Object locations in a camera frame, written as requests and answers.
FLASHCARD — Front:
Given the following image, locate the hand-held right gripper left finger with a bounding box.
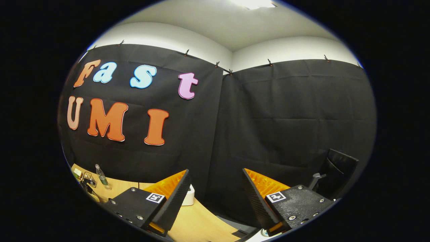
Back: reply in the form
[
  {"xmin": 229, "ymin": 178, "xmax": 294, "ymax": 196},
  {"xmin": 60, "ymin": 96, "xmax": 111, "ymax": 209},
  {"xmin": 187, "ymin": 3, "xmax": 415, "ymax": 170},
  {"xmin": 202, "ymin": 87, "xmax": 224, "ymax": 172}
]
[{"xmin": 102, "ymin": 169, "xmax": 192, "ymax": 237}]

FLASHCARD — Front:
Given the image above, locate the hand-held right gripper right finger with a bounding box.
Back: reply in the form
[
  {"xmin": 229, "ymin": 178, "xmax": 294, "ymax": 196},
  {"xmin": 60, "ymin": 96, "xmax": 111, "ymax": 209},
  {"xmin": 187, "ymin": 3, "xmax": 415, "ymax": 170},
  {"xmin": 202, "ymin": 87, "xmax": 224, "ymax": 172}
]
[{"xmin": 243, "ymin": 168, "xmax": 336, "ymax": 236}]

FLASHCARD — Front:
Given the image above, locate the white toaster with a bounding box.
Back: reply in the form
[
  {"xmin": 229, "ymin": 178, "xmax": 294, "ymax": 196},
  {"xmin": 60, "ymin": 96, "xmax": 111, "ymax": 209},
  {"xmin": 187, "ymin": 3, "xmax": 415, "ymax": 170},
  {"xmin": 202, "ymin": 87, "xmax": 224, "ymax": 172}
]
[{"xmin": 181, "ymin": 184, "xmax": 195, "ymax": 206}]

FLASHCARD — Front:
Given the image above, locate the clear plastic water bottle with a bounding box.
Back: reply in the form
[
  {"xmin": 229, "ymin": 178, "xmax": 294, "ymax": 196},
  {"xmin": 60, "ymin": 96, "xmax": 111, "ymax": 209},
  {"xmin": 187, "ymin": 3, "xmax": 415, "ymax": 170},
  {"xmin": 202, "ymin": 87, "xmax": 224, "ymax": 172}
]
[{"xmin": 95, "ymin": 164, "xmax": 111, "ymax": 190}]

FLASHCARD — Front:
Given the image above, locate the black backdrop cloth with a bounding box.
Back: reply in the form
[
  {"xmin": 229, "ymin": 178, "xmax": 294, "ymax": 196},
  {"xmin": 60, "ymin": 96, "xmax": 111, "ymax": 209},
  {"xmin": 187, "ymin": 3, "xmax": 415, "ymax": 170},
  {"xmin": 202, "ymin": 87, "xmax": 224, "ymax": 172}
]
[{"xmin": 58, "ymin": 44, "xmax": 377, "ymax": 232}]

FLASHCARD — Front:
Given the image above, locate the black chair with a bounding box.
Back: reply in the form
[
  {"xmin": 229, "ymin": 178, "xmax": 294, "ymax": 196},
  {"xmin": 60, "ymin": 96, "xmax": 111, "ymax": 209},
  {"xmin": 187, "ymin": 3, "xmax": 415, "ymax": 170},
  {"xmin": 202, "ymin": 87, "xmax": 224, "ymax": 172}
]
[{"xmin": 308, "ymin": 149, "xmax": 359, "ymax": 200}]

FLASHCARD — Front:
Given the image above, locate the row of black cloth clips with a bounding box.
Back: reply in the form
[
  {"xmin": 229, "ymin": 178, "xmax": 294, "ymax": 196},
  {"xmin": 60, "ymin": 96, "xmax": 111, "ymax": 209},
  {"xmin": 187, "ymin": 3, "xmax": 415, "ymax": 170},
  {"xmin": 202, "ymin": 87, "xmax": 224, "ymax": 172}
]
[{"xmin": 91, "ymin": 40, "xmax": 331, "ymax": 75}]

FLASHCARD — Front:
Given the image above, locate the ceiling light panel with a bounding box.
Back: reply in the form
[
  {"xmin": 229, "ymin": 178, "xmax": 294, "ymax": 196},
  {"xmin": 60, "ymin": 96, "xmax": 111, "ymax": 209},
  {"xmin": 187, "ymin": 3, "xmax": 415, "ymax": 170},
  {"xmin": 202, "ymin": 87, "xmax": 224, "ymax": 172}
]
[{"xmin": 232, "ymin": 0, "xmax": 277, "ymax": 10}]

